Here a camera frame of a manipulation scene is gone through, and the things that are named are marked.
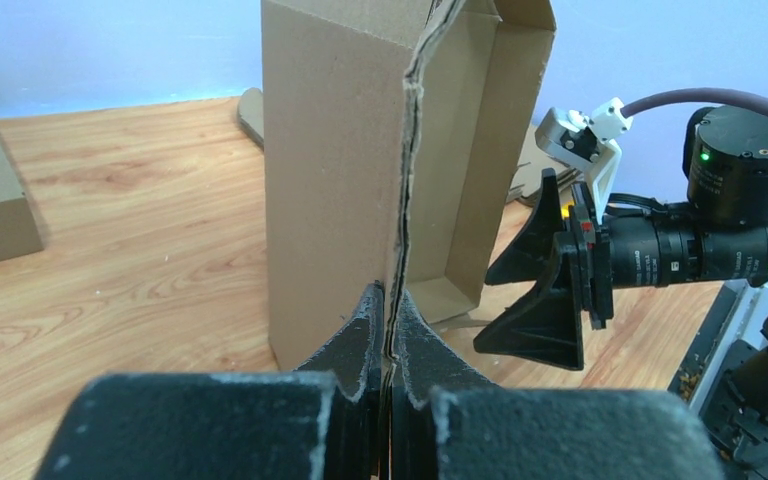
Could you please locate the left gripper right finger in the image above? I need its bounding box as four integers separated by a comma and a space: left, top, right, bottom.
390, 294, 724, 479

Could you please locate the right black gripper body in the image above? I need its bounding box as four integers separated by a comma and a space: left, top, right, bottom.
561, 184, 768, 329

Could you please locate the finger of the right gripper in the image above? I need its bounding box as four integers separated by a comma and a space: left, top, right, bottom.
473, 245, 584, 371
484, 168, 565, 286

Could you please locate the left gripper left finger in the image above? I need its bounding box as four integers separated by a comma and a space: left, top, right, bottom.
36, 283, 386, 479

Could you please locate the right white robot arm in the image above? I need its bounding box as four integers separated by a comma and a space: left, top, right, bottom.
473, 88, 768, 479

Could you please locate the stack of flat cardboard sheets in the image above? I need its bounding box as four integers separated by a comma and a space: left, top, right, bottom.
237, 87, 580, 206

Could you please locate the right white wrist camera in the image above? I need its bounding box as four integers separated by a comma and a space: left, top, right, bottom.
535, 97, 632, 221

